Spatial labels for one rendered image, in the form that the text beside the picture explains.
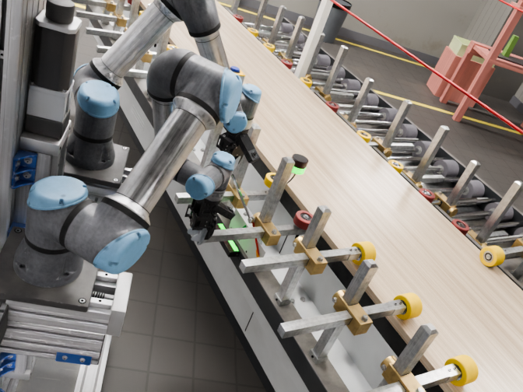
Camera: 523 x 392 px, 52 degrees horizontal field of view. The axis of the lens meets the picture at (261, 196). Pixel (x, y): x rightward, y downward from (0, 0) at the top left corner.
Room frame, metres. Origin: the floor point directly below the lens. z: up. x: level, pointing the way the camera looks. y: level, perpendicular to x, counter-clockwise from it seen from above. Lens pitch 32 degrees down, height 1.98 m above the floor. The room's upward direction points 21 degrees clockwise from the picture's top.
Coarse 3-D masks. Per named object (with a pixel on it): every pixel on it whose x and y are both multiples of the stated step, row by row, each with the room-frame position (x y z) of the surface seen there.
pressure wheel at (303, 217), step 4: (300, 212) 1.72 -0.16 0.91; (304, 212) 1.73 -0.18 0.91; (308, 212) 1.74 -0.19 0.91; (296, 216) 1.69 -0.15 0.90; (300, 216) 1.70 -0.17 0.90; (304, 216) 1.70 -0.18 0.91; (308, 216) 1.72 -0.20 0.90; (312, 216) 1.72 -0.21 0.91; (296, 220) 1.68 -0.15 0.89; (300, 220) 1.67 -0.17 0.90; (304, 220) 1.68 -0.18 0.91; (308, 220) 1.69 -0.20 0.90; (296, 224) 1.68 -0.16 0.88; (300, 224) 1.67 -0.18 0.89; (304, 224) 1.67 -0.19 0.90; (308, 224) 1.67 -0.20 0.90; (300, 228) 1.67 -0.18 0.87; (304, 228) 1.67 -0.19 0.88; (296, 236) 1.70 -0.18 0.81
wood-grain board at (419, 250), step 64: (256, 64) 3.13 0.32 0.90; (320, 128) 2.56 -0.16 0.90; (320, 192) 1.93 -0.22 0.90; (384, 192) 2.15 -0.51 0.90; (384, 256) 1.66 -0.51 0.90; (448, 256) 1.83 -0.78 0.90; (448, 320) 1.43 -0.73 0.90; (512, 320) 1.57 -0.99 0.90; (448, 384) 1.15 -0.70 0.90; (512, 384) 1.25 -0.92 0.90
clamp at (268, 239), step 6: (252, 216) 1.66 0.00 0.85; (258, 216) 1.65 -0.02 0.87; (258, 222) 1.62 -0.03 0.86; (264, 222) 1.62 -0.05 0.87; (270, 222) 1.64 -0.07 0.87; (264, 228) 1.59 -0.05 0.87; (270, 228) 1.60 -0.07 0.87; (264, 234) 1.58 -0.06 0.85; (270, 234) 1.57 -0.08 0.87; (276, 234) 1.58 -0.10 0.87; (264, 240) 1.57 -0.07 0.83; (270, 240) 1.56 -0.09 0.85; (276, 240) 1.58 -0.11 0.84
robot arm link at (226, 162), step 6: (216, 156) 1.41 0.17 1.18; (222, 156) 1.42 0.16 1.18; (228, 156) 1.44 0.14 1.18; (210, 162) 1.42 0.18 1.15; (216, 162) 1.40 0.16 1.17; (222, 162) 1.40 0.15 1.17; (228, 162) 1.41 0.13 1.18; (234, 162) 1.43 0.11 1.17; (222, 168) 1.39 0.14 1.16; (228, 168) 1.40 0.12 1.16; (228, 174) 1.41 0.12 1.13; (228, 180) 1.42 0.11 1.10; (222, 186) 1.41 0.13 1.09
